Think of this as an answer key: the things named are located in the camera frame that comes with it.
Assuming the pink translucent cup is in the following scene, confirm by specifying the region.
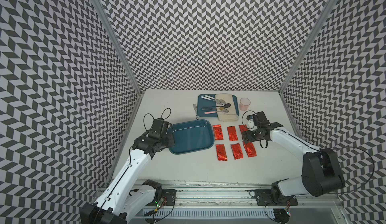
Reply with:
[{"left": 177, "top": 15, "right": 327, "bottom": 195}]
[{"left": 239, "top": 98, "right": 251, "bottom": 111}]

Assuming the red tea bag five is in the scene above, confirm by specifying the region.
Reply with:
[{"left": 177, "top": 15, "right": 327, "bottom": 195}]
[{"left": 243, "top": 142, "right": 257, "bottom": 158}]

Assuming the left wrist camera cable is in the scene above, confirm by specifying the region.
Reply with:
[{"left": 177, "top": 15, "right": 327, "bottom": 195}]
[{"left": 143, "top": 108, "right": 172, "bottom": 131}]

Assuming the aluminium front rail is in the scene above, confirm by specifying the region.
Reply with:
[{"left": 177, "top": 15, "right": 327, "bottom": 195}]
[{"left": 130, "top": 179, "right": 349, "bottom": 224}]

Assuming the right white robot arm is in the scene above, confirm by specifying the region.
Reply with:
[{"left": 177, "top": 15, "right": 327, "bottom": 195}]
[{"left": 242, "top": 111, "right": 345, "bottom": 203}]

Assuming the teal cutlery tray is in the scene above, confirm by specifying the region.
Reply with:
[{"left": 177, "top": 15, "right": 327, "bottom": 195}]
[{"left": 197, "top": 93, "right": 239, "bottom": 117}]

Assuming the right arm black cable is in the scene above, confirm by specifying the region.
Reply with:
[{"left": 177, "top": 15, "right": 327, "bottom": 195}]
[{"left": 340, "top": 147, "right": 375, "bottom": 191}]

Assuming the cow pattern handle fork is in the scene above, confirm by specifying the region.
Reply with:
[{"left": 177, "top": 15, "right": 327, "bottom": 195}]
[{"left": 193, "top": 103, "right": 199, "bottom": 120}]

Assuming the red tea bag two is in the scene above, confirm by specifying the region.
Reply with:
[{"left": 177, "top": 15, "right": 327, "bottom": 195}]
[{"left": 227, "top": 126, "right": 238, "bottom": 141}]

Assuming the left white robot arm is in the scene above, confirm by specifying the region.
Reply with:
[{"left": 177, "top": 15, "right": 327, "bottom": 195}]
[{"left": 80, "top": 130, "right": 175, "bottom": 224}]

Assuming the red tea bag four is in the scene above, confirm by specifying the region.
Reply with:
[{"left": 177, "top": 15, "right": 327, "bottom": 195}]
[{"left": 239, "top": 125, "right": 248, "bottom": 133}]

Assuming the pink handle spoon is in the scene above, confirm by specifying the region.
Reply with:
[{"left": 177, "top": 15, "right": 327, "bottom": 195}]
[{"left": 204, "top": 108, "right": 229, "bottom": 114}]

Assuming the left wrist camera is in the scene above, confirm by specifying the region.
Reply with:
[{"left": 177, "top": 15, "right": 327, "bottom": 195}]
[{"left": 150, "top": 118, "right": 172, "bottom": 134}]

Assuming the teal plastic storage box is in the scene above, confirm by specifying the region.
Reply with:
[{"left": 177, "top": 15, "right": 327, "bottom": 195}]
[{"left": 167, "top": 119, "right": 215, "bottom": 155}]

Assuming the red tea bag six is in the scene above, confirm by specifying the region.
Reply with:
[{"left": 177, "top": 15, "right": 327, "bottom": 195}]
[{"left": 216, "top": 144, "right": 228, "bottom": 161}]

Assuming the red tea bag one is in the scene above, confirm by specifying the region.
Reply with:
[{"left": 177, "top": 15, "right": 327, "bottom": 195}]
[{"left": 213, "top": 124, "right": 224, "bottom": 140}]

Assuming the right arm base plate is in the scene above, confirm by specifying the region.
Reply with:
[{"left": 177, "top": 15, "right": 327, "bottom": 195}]
[{"left": 249, "top": 189, "right": 299, "bottom": 206}]

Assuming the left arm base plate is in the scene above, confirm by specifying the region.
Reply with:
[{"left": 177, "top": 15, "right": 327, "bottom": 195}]
[{"left": 152, "top": 189, "right": 177, "bottom": 208}]

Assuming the beige folded cloth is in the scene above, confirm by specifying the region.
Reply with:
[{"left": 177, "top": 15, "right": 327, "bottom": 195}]
[{"left": 215, "top": 93, "right": 239, "bottom": 122}]

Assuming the red tea bag three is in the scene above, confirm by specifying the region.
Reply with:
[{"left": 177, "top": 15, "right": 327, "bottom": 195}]
[{"left": 231, "top": 143, "right": 243, "bottom": 160}]

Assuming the white handle spoon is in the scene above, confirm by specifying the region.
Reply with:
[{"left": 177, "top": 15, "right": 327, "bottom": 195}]
[{"left": 201, "top": 95, "right": 226, "bottom": 106}]

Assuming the dark green handle spoon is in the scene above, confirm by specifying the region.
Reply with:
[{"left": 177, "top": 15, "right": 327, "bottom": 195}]
[{"left": 201, "top": 103, "right": 231, "bottom": 110}]

